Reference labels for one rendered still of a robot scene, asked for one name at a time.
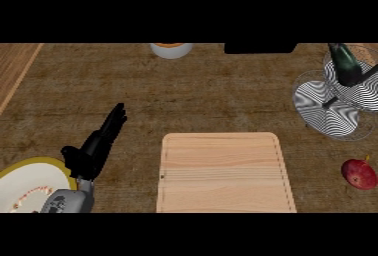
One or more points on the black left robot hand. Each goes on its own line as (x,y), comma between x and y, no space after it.
(97,146)

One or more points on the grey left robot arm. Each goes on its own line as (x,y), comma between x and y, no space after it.
(68,200)

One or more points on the pale wooden cutting board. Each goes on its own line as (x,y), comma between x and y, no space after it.
(224,173)

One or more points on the dark green eggplant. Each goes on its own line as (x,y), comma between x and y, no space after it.
(347,66)

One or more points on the white plate with yellow rim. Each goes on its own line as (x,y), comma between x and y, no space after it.
(29,186)

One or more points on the pale grey cup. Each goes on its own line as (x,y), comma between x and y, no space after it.
(170,50)

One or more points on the black appliance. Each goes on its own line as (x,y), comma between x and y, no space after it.
(260,48)

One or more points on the red apple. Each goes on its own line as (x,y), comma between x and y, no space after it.
(359,174)

